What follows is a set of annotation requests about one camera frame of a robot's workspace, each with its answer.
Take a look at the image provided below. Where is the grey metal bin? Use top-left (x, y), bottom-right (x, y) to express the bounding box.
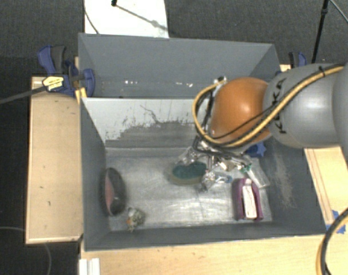
top-left (76, 32), bottom-right (327, 251)

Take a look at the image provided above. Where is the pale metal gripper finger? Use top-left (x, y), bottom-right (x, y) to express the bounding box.
top-left (200, 169), bottom-right (221, 193)
top-left (173, 150), bottom-right (199, 168)

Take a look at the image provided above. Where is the purple and white stapler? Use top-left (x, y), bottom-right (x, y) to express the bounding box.
top-left (232, 178), bottom-right (264, 221)

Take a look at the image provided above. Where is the small grey toy animal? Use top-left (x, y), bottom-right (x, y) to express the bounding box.
top-left (125, 207), bottom-right (147, 233)

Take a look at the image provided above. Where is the black and pink oval brush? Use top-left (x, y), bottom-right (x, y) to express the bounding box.
top-left (100, 167), bottom-right (127, 217)

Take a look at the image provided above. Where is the round green sponge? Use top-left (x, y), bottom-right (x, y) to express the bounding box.
top-left (171, 162), bottom-right (207, 186)

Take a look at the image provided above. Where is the blue rounded object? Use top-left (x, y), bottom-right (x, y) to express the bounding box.
top-left (246, 142), bottom-right (266, 159)

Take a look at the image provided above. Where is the pale wood board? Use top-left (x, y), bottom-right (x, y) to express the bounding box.
top-left (25, 76), bottom-right (85, 245)

